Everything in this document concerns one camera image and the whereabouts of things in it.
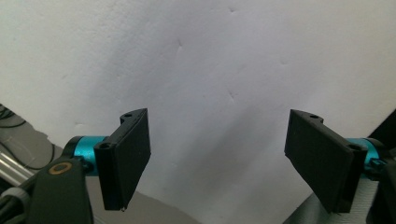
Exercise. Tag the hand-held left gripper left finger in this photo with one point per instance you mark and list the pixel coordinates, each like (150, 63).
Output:
(124, 161)

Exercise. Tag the shiny metal bar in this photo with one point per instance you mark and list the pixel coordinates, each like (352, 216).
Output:
(12, 169)

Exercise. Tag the dark object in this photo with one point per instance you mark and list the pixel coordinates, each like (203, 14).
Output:
(386, 129)

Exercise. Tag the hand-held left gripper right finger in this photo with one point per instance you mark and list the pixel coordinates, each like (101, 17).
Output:
(323, 161)

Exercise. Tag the white ribbed cloth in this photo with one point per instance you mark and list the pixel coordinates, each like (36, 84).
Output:
(314, 214)

